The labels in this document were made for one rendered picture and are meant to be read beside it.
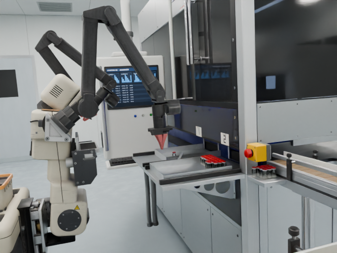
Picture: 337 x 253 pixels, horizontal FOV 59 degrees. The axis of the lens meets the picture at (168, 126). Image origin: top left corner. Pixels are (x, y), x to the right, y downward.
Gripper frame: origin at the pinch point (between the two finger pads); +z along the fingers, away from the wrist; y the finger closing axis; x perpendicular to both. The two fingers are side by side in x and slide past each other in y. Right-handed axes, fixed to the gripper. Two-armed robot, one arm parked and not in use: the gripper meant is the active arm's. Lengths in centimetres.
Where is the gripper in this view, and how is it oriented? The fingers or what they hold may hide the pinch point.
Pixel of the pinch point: (161, 147)
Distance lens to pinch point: 135.8
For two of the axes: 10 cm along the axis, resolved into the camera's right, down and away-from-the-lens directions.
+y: 9.5, -1.2, 2.9
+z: 0.9, 9.9, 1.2
